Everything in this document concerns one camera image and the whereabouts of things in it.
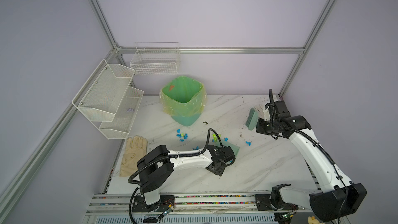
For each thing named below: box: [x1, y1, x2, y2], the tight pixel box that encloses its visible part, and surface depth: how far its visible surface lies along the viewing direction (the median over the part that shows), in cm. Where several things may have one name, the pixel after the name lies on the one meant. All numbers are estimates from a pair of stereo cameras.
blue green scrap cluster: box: [176, 128, 189, 143], surface depth 100 cm
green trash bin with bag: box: [159, 75, 207, 128], surface depth 93 cm
